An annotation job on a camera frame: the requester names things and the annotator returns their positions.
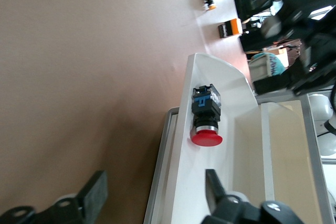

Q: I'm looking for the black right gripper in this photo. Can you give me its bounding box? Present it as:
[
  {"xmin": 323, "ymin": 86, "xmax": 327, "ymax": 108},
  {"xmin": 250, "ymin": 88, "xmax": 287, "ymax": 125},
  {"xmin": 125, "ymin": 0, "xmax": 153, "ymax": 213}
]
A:
[{"xmin": 233, "ymin": 0, "xmax": 336, "ymax": 96}]

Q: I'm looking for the orange button enclosure box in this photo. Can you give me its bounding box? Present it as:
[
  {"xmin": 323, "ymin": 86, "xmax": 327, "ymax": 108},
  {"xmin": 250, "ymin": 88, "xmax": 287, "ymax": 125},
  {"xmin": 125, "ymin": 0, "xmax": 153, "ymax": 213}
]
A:
[{"xmin": 217, "ymin": 18, "xmax": 244, "ymax": 39}]

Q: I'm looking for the yellow mushroom push button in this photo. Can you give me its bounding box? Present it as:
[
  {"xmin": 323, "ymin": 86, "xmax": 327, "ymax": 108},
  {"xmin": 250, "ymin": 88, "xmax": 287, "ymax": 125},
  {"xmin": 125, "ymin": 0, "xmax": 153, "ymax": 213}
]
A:
[{"xmin": 201, "ymin": 0, "xmax": 218, "ymax": 12}]

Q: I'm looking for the white and teal bag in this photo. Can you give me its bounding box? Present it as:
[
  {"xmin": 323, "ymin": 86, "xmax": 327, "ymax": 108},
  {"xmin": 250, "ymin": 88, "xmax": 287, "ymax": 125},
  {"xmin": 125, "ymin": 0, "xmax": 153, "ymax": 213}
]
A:
[{"xmin": 247, "ymin": 51, "xmax": 287, "ymax": 83}]

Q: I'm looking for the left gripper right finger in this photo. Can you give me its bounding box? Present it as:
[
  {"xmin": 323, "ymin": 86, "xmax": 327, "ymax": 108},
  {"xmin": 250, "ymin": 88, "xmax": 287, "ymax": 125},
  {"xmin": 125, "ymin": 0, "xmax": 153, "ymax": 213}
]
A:
[{"xmin": 201, "ymin": 168, "xmax": 303, "ymax": 224}]

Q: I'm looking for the red mushroom push button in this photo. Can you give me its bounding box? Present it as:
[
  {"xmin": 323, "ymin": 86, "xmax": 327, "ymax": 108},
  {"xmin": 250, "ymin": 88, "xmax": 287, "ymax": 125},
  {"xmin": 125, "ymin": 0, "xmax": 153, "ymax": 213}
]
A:
[{"xmin": 191, "ymin": 83, "xmax": 224, "ymax": 147}]

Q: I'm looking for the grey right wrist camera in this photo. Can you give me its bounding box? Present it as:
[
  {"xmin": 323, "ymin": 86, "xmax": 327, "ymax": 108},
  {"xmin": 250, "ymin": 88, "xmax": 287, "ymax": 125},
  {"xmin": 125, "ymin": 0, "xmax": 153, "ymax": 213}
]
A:
[{"xmin": 261, "ymin": 15, "xmax": 285, "ymax": 40}]

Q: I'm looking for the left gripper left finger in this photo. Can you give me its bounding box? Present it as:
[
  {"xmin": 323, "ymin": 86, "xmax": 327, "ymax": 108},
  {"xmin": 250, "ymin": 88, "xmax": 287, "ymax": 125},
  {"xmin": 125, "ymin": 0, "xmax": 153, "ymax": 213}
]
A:
[{"xmin": 0, "ymin": 170, "xmax": 109, "ymax": 224}]

